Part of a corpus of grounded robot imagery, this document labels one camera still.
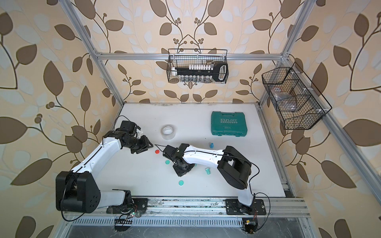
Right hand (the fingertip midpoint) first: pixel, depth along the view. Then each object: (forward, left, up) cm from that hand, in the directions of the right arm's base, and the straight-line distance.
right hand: (183, 171), depth 84 cm
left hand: (+12, +20, +10) cm, 25 cm away
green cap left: (+6, +10, -2) cm, 12 cm away
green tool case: (+31, -31, +2) cm, 44 cm away
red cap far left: (+13, +17, -1) cm, 22 cm away
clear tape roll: (+28, +12, -1) cm, 31 cm away
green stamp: (0, -14, -2) cm, 14 cm away
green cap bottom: (-6, +2, -3) cm, 6 cm away
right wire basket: (+16, -64, +29) cm, 72 cm away
